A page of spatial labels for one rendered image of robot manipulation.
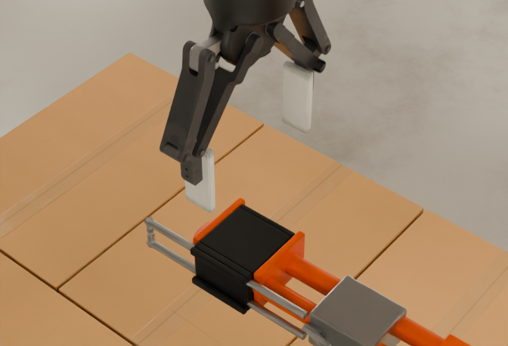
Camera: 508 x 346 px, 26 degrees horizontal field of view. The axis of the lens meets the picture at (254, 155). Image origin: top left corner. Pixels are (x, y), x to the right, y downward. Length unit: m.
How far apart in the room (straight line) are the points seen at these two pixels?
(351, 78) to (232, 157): 1.16
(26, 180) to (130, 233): 0.26
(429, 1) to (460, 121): 0.61
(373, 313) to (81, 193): 1.23
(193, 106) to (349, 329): 0.28
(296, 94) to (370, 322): 0.22
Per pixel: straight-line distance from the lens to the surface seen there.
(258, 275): 1.05
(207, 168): 0.92
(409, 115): 3.22
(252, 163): 2.23
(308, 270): 1.08
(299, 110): 1.02
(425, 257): 2.07
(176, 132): 0.88
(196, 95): 0.87
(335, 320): 1.03
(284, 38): 0.92
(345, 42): 3.48
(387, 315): 1.04
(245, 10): 0.85
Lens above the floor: 2.04
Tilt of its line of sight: 42 degrees down
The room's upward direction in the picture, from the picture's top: straight up
